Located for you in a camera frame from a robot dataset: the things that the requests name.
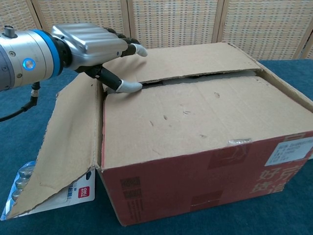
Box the correction tape blister pack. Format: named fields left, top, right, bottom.
left=0, top=161, right=96, bottom=221

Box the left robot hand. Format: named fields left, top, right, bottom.
left=50, top=22, right=149, bottom=94

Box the red cardboard box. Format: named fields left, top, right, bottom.
left=6, top=42, right=313, bottom=227

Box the blue felt table cover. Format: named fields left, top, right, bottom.
left=0, top=58, right=313, bottom=235

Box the woven rattan folding screen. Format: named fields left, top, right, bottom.
left=0, top=0, right=313, bottom=62

